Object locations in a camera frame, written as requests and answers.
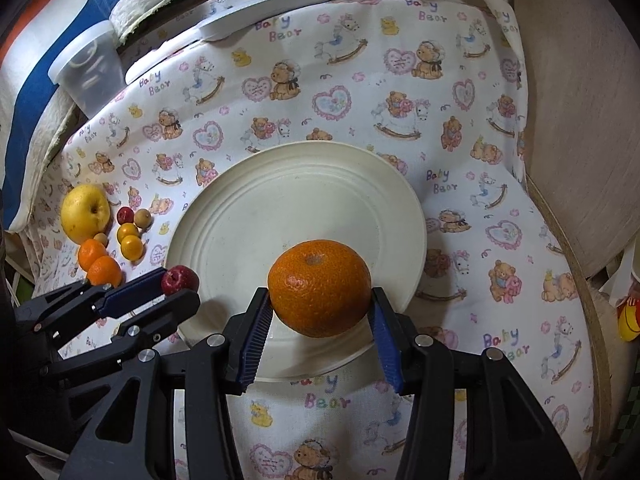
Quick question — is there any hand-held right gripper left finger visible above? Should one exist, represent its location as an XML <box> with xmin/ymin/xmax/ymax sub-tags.
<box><xmin>59</xmin><ymin>287</ymin><xmax>275</xmax><ymax>480</ymax></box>

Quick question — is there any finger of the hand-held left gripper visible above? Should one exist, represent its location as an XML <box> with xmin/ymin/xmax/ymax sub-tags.
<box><xmin>45</xmin><ymin>289</ymin><xmax>202</xmax><ymax>386</ymax></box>
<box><xmin>15</xmin><ymin>267</ymin><xmax>171</xmax><ymax>346</ymax></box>

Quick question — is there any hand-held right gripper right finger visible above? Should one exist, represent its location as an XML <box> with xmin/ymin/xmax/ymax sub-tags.
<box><xmin>369</xmin><ymin>287</ymin><xmax>583</xmax><ymax>480</ymax></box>

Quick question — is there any small mandarin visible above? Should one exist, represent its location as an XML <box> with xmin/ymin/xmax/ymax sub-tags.
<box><xmin>77</xmin><ymin>239</ymin><xmax>108</xmax><ymax>271</ymax></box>
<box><xmin>87</xmin><ymin>256</ymin><xmax>124</xmax><ymax>288</ymax></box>

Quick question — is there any large orange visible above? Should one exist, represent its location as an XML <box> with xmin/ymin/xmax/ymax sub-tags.
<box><xmin>267</xmin><ymin>240</ymin><xmax>372</xmax><ymax>338</ymax></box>

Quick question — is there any large yellow apple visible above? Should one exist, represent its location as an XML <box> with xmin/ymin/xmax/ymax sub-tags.
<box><xmin>61</xmin><ymin>184</ymin><xmax>112</xmax><ymax>245</ymax></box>

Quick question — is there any cream round plate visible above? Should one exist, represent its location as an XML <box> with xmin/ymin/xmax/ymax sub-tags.
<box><xmin>165</xmin><ymin>141</ymin><xmax>428</xmax><ymax>380</ymax></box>

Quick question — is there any lidded clear plastic container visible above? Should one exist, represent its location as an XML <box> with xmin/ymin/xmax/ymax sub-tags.
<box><xmin>47</xmin><ymin>21</ymin><xmax>126</xmax><ymax>115</ymax></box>

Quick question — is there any white remote control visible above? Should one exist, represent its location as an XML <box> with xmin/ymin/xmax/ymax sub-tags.
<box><xmin>124</xmin><ymin>35</ymin><xmax>206</xmax><ymax>85</ymax></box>

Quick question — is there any striped cloth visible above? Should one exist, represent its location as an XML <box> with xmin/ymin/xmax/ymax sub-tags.
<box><xmin>0</xmin><ymin>0</ymin><xmax>251</xmax><ymax>233</ymax></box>

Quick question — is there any yellow and red toy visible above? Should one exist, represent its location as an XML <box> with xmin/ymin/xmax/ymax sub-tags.
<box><xmin>616</xmin><ymin>295</ymin><xmax>640</xmax><ymax>343</ymax></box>

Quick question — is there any green checkered mat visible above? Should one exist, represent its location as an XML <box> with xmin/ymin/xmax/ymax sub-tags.
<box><xmin>602</xmin><ymin>395</ymin><xmax>640</xmax><ymax>480</ymax></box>

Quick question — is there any bear print cloth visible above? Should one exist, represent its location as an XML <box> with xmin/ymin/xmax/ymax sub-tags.
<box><xmin>20</xmin><ymin>0</ymin><xmax>596</xmax><ymax>480</ymax></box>

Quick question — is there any wooden board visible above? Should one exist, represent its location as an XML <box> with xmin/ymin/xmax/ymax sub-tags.
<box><xmin>510</xmin><ymin>0</ymin><xmax>640</xmax><ymax>281</ymax></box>

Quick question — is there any white desk lamp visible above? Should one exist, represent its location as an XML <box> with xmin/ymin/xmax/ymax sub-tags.
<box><xmin>197</xmin><ymin>0</ymin><xmax>335</xmax><ymax>42</ymax></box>

